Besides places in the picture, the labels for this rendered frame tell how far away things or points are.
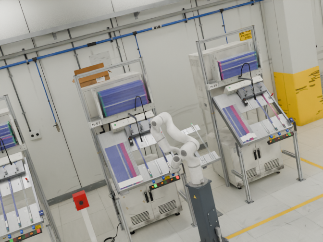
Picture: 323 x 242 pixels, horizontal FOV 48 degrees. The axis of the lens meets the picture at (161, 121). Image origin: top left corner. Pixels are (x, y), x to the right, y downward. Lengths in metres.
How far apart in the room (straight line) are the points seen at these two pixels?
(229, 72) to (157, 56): 1.57
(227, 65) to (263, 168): 1.38
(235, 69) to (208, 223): 1.85
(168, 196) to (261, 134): 1.28
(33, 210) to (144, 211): 1.23
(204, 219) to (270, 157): 1.54
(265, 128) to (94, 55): 2.61
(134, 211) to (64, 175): 1.77
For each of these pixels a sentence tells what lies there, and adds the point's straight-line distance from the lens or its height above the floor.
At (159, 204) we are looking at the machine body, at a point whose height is 0.25.
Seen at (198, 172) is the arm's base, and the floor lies 0.83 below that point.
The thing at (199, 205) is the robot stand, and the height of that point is 0.50.
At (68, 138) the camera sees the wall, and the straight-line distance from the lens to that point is 5.54.
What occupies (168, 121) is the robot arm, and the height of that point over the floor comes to 1.33.
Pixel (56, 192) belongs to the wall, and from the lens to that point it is 5.78.
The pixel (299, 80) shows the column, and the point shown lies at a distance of 6.32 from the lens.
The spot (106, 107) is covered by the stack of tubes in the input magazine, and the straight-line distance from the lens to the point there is 3.97.
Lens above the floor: 2.30
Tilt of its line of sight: 16 degrees down
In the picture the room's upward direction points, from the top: 14 degrees counter-clockwise
